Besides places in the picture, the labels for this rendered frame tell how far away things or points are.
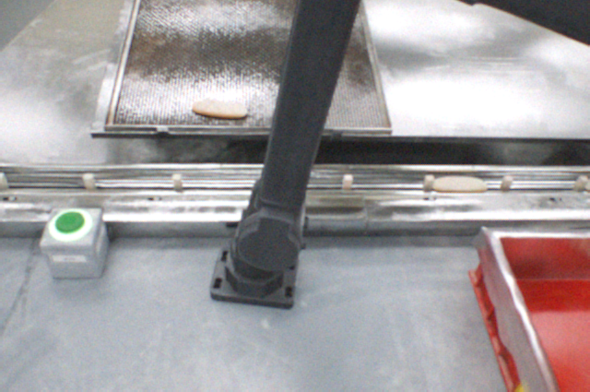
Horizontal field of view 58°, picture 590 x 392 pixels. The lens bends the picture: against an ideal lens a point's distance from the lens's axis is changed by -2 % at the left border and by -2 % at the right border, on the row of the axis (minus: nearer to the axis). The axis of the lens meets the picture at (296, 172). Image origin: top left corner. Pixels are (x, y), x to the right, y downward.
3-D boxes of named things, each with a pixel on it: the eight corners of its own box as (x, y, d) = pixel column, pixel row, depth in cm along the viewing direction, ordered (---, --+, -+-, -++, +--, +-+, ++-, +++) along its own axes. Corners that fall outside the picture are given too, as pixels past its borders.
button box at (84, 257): (53, 294, 78) (32, 245, 70) (65, 253, 84) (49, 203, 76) (109, 294, 79) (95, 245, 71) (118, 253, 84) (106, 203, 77)
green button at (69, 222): (53, 239, 72) (50, 231, 71) (61, 218, 75) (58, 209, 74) (83, 239, 73) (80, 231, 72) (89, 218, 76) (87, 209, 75)
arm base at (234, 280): (208, 299, 75) (293, 310, 75) (206, 263, 70) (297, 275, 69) (220, 253, 82) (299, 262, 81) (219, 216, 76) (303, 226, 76)
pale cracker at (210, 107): (189, 113, 95) (188, 109, 94) (194, 99, 97) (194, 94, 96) (245, 120, 95) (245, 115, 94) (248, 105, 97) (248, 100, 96)
